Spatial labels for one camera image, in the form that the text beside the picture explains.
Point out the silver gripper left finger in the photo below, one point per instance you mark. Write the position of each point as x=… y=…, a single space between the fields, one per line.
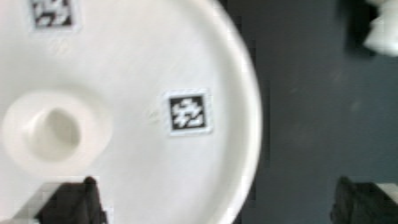
x=74 y=205

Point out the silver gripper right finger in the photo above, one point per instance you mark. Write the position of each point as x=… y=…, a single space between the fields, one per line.
x=363 y=204

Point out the white round table top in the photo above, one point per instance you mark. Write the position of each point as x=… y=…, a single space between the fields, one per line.
x=129 y=109

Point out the white table leg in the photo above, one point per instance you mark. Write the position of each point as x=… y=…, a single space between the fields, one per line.
x=383 y=36

